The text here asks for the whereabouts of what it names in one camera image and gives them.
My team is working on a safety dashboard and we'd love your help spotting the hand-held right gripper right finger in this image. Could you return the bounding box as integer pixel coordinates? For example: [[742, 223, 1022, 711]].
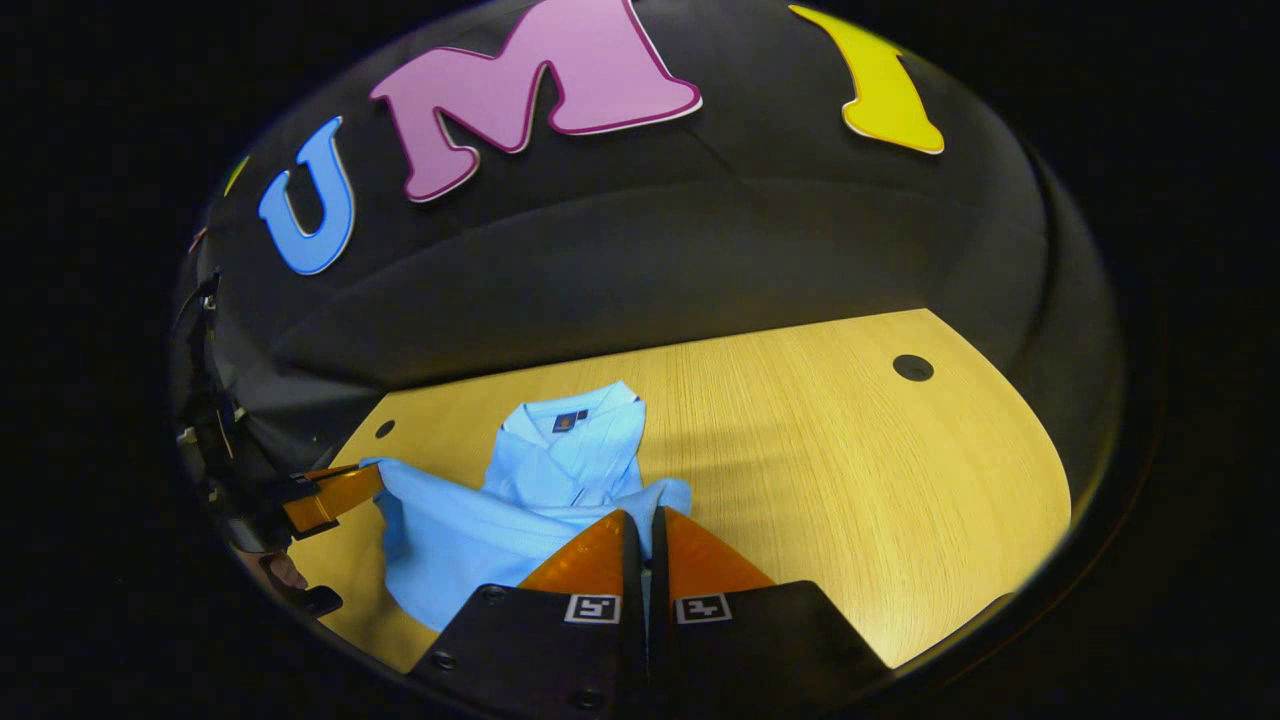
[[650, 505, 891, 720]]

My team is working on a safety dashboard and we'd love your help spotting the light blue T-shirt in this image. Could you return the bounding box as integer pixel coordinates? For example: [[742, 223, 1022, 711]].
[[360, 380, 693, 633]]

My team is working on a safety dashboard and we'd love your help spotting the black backdrop cloth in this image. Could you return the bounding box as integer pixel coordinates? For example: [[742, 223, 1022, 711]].
[[170, 0, 1126, 541]]

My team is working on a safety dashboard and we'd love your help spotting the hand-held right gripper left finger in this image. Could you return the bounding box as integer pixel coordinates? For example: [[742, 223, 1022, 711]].
[[410, 508, 646, 720]]

